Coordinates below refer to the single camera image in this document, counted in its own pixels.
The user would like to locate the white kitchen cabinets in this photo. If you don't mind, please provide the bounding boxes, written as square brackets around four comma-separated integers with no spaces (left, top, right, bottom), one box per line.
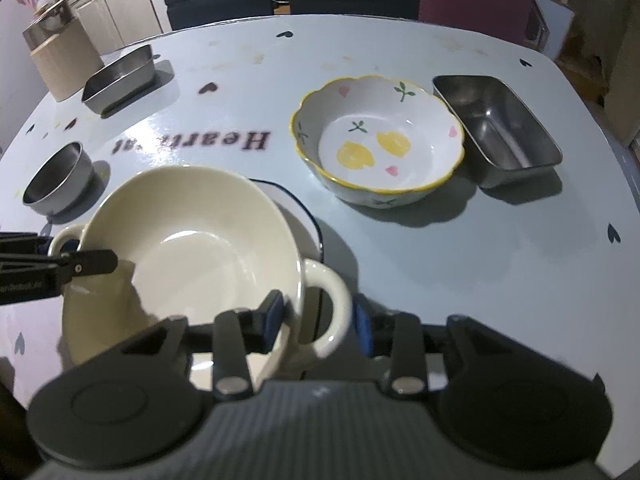
[65,0,166,56]

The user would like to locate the beige canister with steel lid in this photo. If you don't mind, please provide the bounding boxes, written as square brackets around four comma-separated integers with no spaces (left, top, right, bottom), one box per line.
[21,0,106,103]

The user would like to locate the cream bowl with handles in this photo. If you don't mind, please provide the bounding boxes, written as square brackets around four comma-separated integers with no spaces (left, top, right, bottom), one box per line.
[47,165,353,396]

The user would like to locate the scalloped bowl yellow flower print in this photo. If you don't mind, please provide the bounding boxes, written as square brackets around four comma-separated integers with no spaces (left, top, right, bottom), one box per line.
[290,75,466,209]

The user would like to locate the white square plate leaf print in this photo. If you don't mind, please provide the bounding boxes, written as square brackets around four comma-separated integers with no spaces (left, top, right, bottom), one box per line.
[190,177,326,391]

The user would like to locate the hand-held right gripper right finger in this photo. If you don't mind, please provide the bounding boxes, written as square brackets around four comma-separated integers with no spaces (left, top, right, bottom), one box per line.
[352,292,543,396]

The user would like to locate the staircase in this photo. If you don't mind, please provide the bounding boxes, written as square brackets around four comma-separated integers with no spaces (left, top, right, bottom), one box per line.
[525,0,601,61]

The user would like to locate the rectangular steel tray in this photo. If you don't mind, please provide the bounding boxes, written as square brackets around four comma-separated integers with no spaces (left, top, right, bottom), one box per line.
[431,75,563,190]
[81,44,157,115]

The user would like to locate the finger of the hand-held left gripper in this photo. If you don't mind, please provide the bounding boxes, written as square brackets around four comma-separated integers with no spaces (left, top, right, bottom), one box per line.
[0,249,119,286]
[0,231,81,257]

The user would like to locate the round steel bowl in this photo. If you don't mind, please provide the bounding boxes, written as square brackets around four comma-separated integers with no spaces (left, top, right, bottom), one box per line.
[21,141,96,217]

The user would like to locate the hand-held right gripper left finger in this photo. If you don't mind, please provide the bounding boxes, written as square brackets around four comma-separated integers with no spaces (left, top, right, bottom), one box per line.
[107,290,286,398]

